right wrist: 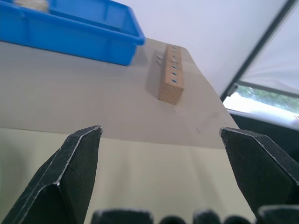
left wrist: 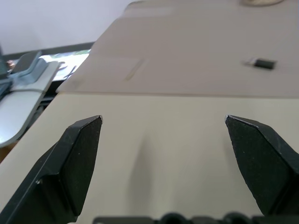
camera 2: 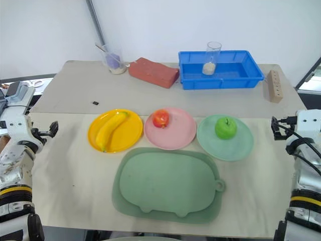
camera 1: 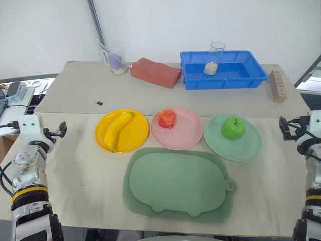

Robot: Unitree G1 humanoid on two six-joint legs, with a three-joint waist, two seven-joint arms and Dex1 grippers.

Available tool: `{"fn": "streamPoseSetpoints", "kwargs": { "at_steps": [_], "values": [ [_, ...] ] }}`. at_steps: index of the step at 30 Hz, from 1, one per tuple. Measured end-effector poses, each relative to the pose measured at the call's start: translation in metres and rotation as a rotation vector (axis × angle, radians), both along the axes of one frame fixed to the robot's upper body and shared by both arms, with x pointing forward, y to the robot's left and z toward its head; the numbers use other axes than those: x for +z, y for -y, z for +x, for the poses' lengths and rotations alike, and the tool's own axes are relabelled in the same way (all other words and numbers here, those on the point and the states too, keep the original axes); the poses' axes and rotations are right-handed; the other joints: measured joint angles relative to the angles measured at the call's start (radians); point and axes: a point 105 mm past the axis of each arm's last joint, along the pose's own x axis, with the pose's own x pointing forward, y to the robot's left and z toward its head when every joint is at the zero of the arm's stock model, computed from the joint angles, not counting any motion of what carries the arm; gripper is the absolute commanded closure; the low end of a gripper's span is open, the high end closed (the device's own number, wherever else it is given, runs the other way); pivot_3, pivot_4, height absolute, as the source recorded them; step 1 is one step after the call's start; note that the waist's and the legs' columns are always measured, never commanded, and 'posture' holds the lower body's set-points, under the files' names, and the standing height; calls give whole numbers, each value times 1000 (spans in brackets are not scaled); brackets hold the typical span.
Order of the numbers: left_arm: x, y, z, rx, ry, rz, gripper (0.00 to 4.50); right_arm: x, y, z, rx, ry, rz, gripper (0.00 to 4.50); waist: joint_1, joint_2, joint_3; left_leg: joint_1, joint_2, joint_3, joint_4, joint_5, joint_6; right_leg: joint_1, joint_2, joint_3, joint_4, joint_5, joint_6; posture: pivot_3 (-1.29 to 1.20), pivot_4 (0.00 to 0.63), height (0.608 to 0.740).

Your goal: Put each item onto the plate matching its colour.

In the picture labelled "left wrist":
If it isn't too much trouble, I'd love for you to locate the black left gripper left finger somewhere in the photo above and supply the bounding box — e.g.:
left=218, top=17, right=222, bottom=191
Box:
left=0, top=115, right=104, bottom=224

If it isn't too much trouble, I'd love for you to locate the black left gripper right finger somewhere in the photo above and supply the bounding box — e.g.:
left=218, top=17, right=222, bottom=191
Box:
left=224, top=114, right=299, bottom=217

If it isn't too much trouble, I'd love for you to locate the small black rectangular item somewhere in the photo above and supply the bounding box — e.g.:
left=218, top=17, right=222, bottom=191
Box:
left=242, top=57, right=278, bottom=70

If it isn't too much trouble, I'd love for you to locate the beige plate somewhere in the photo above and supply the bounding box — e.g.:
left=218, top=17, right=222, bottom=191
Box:
left=240, top=0, right=285, bottom=7

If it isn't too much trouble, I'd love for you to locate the grey-green chair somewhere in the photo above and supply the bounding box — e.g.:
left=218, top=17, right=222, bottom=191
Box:
left=0, top=50, right=61, bottom=148

